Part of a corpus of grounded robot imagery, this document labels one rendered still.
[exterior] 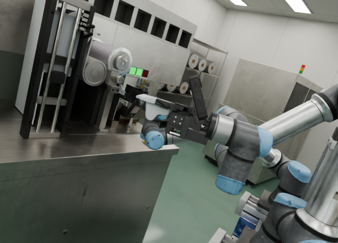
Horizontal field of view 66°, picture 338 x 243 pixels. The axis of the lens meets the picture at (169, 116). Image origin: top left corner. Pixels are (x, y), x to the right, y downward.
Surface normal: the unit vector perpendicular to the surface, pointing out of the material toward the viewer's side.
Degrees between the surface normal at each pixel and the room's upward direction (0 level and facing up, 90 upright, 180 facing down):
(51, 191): 90
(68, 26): 90
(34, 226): 90
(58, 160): 90
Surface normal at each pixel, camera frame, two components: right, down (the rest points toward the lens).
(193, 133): -0.03, 0.07
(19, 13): 0.69, 0.37
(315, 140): -0.66, -0.04
